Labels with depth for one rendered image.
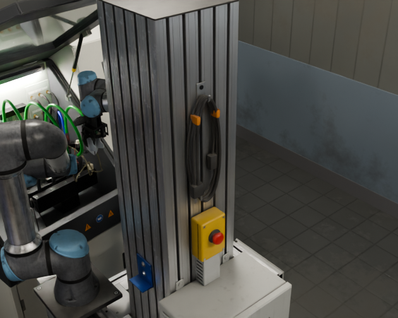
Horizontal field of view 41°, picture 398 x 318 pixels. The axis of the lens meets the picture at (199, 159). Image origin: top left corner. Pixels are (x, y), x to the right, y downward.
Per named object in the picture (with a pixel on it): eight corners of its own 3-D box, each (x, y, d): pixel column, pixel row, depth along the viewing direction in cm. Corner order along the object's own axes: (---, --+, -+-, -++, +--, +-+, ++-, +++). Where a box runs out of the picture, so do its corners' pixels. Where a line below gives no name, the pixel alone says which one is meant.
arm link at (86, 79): (91, 77, 201) (71, 75, 203) (95, 105, 206) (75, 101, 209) (102, 70, 207) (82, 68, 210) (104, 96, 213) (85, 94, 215)
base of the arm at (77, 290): (107, 292, 182) (105, 270, 177) (67, 313, 174) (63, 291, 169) (86, 269, 192) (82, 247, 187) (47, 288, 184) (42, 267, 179)
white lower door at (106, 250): (43, 392, 256) (16, 286, 221) (40, 389, 257) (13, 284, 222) (143, 315, 297) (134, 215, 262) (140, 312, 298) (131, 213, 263)
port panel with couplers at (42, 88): (39, 146, 269) (28, 89, 253) (35, 144, 271) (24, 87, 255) (60, 137, 277) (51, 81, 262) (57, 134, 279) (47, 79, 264)
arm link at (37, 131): (64, 110, 151) (75, 150, 198) (23, 114, 149) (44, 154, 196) (69, 149, 149) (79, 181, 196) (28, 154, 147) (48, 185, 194)
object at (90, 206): (19, 283, 222) (11, 253, 214) (13, 278, 225) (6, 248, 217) (131, 215, 262) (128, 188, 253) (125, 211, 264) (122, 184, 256)
